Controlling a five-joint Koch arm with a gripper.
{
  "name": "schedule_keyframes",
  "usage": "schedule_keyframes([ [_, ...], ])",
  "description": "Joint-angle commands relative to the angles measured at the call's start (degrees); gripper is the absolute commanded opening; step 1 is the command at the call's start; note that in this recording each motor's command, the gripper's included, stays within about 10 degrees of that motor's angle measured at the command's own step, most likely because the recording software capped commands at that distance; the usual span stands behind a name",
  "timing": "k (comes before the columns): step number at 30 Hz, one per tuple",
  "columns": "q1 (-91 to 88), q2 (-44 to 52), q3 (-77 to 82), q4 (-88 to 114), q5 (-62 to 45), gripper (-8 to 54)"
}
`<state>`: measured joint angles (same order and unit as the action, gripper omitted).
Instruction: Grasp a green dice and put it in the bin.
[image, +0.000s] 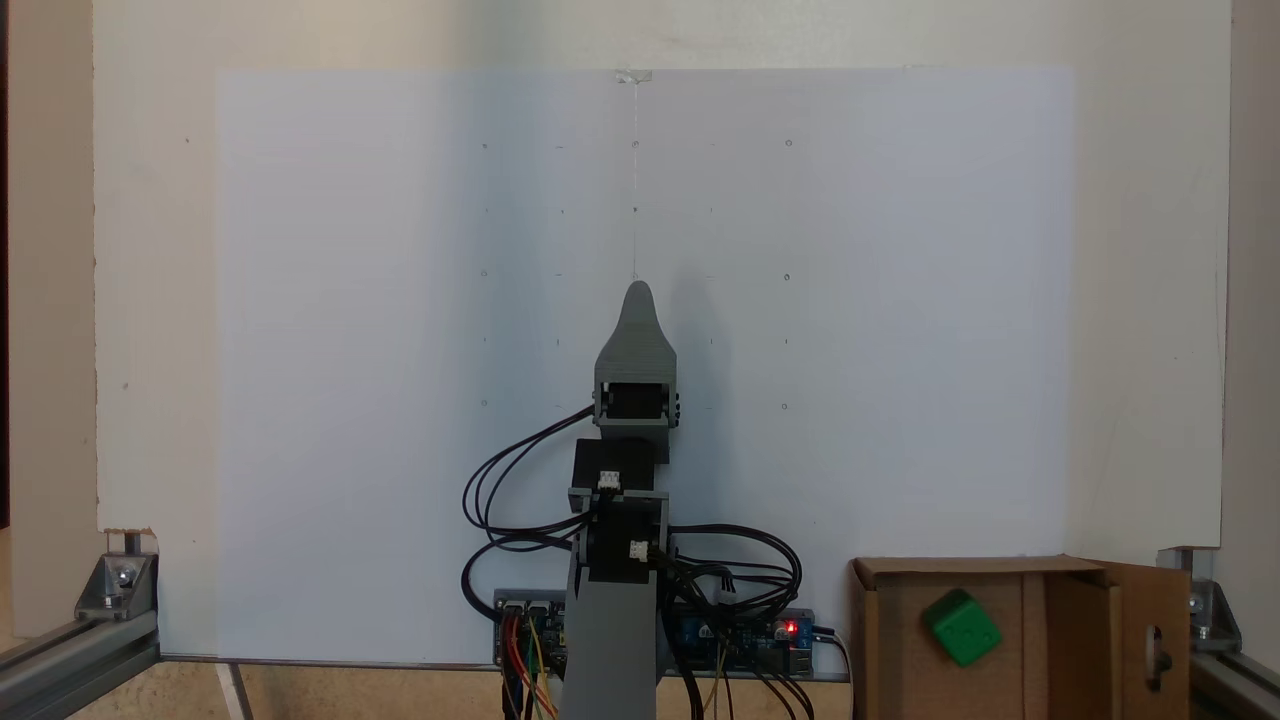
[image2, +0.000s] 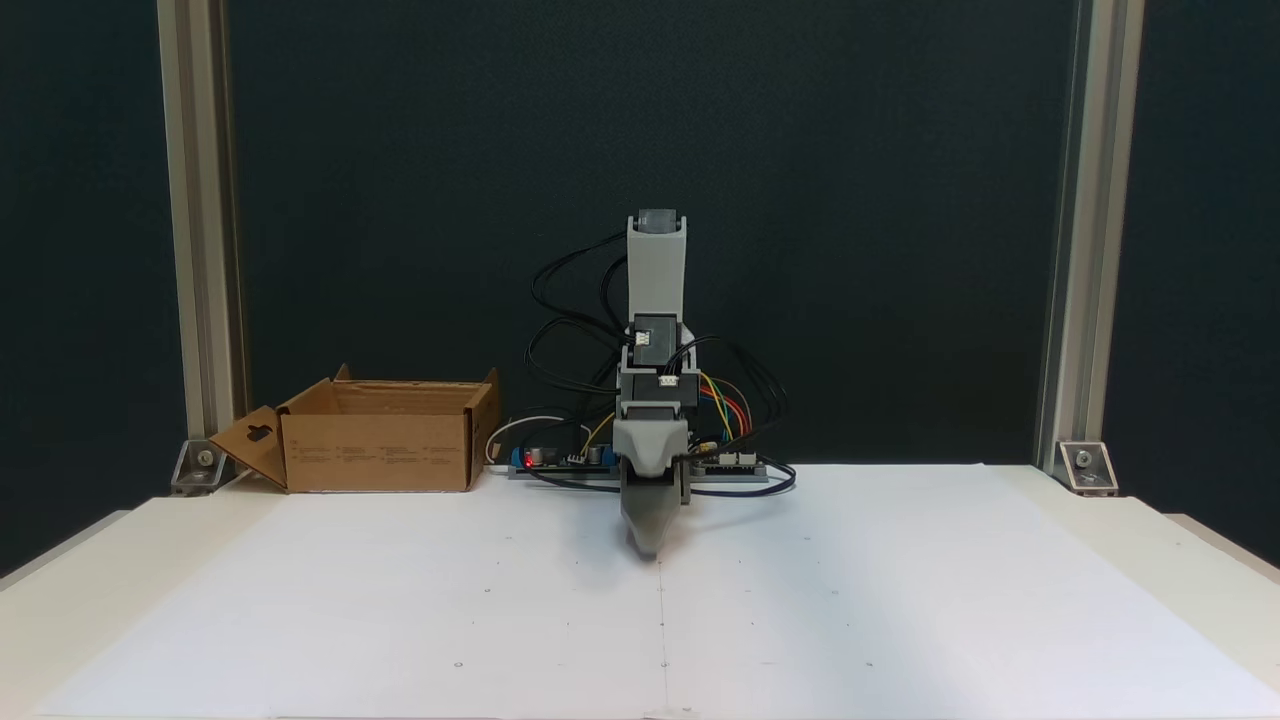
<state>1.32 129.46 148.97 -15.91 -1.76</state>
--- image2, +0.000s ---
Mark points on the aluminium frame post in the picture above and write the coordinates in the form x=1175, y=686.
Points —
x=1090, y=200
x=195, y=200

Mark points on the metal corner bracket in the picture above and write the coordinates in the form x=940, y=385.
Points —
x=203, y=468
x=1088, y=468

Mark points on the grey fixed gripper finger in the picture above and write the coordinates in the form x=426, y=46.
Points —
x=650, y=515

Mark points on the brown cardboard box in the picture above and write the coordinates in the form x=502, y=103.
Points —
x=380, y=455

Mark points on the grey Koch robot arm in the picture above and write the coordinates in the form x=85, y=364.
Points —
x=655, y=270

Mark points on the blue circuit board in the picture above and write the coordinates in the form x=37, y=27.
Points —
x=560, y=462

